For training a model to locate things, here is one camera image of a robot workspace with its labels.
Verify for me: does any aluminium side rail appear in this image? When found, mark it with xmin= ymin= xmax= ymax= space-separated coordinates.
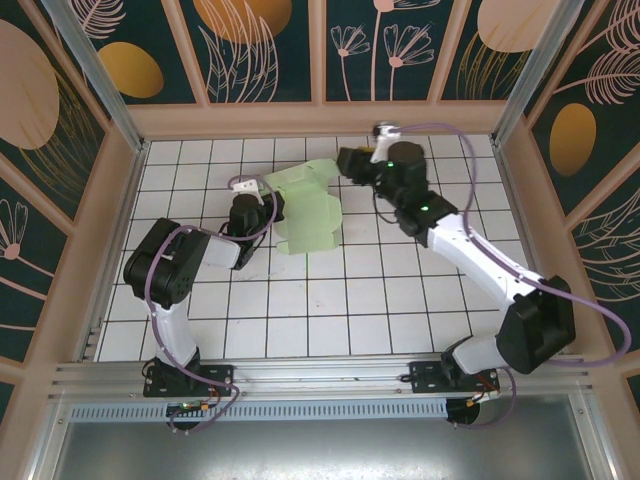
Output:
xmin=74 ymin=139 xmax=151 ymax=362
xmin=492 ymin=139 xmax=567 ymax=352

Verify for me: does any long aluminium frame rail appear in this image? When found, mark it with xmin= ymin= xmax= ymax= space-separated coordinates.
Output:
xmin=47 ymin=355 xmax=594 ymax=401

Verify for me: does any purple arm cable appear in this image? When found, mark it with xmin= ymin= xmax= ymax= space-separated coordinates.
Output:
xmin=392 ymin=122 xmax=631 ymax=431
xmin=147 ymin=175 xmax=279 ymax=436

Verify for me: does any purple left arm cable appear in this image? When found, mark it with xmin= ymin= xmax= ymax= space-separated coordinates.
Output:
xmin=147 ymin=175 xmax=279 ymax=436

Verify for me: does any aluminium frame post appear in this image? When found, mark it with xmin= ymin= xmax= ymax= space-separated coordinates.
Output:
xmin=40 ymin=0 xmax=151 ymax=154
xmin=489 ymin=0 xmax=586 ymax=149

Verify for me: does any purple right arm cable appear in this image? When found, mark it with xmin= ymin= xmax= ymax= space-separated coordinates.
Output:
xmin=392 ymin=122 xmax=631 ymax=431

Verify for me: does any light green paper box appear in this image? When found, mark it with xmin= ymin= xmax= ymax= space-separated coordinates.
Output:
xmin=262 ymin=158 xmax=346 ymax=256

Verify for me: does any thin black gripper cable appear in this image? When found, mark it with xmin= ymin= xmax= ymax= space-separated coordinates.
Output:
xmin=373 ymin=184 xmax=401 ymax=227

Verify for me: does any slotted grey cable tray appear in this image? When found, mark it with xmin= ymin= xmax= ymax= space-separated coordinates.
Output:
xmin=69 ymin=399 xmax=449 ymax=421

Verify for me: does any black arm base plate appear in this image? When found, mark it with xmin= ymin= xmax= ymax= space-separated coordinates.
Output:
xmin=143 ymin=364 xmax=236 ymax=399
xmin=408 ymin=360 xmax=501 ymax=396

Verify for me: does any grey metal sheet panel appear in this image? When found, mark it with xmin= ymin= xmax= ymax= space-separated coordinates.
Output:
xmin=49 ymin=418 xmax=596 ymax=480

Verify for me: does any yellow connector with wires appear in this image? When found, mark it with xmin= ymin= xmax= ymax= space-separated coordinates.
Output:
xmin=167 ymin=397 xmax=222 ymax=417
xmin=464 ymin=384 xmax=501 ymax=407

